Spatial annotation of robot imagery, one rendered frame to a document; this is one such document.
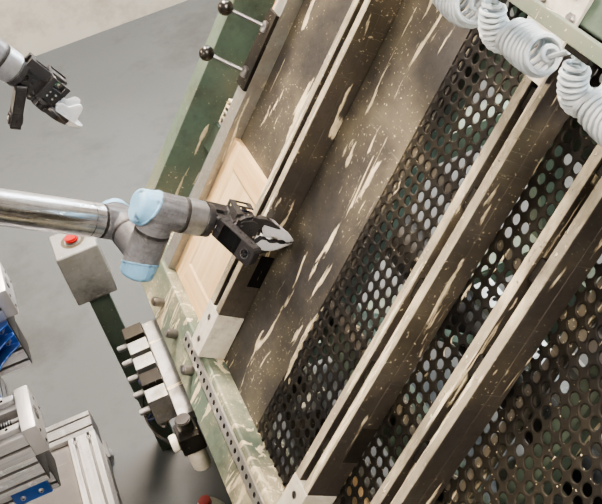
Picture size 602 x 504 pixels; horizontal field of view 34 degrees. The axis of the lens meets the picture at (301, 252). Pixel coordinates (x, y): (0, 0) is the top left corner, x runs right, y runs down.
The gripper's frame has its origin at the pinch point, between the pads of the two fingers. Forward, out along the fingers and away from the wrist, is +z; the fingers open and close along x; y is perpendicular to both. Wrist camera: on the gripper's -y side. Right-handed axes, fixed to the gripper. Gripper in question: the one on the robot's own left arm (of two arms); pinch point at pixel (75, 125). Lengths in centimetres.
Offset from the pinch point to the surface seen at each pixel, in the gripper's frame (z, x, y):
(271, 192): 24, -40, 27
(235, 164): 30.8, -13.4, 20.4
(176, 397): 53, -37, -31
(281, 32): 18, -6, 51
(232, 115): 25.2, -5.4, 27.7
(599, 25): -5, -103, 89
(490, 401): 24, -119, 41
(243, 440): 44, -72, -13
